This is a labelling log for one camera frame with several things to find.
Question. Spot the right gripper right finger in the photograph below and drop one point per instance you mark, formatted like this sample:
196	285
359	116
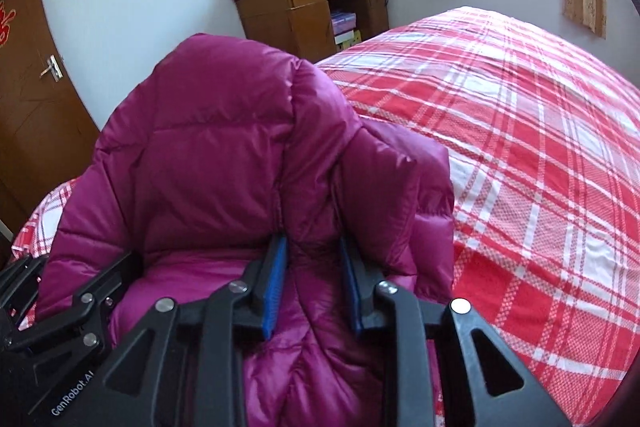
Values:
432	350

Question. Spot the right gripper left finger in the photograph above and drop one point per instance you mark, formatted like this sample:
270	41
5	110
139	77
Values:
182	365

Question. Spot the brown wooden door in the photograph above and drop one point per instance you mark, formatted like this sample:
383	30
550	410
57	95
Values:
47	135

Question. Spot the magenta quilted down jacket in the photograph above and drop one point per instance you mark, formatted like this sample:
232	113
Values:
226	144

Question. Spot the silver door handle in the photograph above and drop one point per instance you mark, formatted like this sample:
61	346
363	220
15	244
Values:
53	69

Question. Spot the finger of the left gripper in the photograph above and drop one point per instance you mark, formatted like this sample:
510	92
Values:
20	285
91	306

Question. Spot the books on desk shelf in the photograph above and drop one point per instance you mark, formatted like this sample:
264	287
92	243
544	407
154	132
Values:
346	32

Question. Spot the wooden desk cabinet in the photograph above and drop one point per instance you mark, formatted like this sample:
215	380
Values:
303	27

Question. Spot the red plaid bed sheet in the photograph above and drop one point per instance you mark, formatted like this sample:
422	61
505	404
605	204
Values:
543	147

